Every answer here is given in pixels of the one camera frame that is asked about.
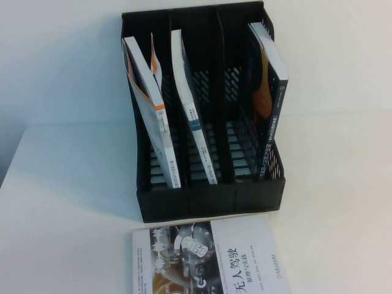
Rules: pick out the white orange ROS2 book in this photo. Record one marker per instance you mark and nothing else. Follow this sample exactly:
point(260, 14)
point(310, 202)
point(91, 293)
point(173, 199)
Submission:
point(170, 153)

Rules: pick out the dark blue book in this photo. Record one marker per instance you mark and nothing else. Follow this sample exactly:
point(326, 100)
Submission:
point(199, 134)

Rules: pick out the black plastic book stand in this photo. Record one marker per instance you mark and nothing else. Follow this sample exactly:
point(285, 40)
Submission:
point(159, 202)

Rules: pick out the black book with orange picture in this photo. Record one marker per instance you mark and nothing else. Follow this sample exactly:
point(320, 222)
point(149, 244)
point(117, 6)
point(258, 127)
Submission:
point(277, 122)

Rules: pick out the white book with black photo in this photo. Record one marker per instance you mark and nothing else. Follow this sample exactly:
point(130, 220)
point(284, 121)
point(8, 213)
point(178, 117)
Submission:
point(245, 260)

